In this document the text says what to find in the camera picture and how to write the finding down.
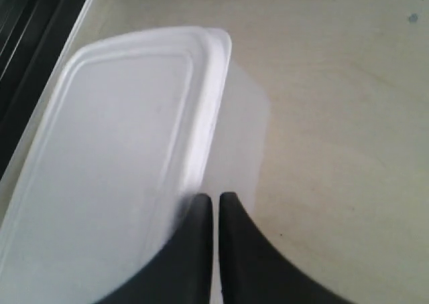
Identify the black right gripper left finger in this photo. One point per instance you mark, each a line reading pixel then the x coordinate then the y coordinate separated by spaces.
pixel 181 272

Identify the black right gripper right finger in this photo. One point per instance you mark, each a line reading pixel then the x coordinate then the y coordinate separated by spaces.
pixel 252 270

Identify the translucent plastic lidded container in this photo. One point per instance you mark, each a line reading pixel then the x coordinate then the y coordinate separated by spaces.
pixel 141 131

